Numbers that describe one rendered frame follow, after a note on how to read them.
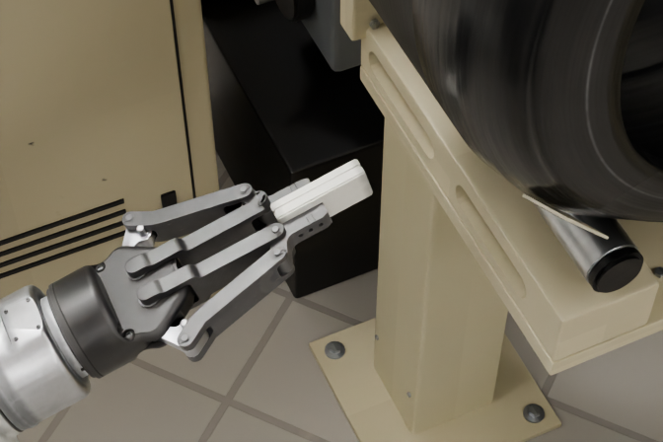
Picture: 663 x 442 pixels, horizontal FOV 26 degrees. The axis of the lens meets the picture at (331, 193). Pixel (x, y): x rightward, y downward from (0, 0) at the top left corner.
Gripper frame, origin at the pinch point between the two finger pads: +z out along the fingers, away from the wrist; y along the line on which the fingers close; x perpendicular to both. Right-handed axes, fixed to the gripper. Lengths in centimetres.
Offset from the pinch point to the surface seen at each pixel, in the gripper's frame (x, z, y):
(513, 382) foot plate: 104, 16, 29
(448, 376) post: 88, 8, 27
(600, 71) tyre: -14.5, 17.2, -11.6
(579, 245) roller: 10.6, 15.6, -7.4
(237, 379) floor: 96, -18, 47
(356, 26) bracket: 13.3, 11.1, 24.2
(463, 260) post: 63, 14, 27
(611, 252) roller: 10.1, 17.1, -9.4
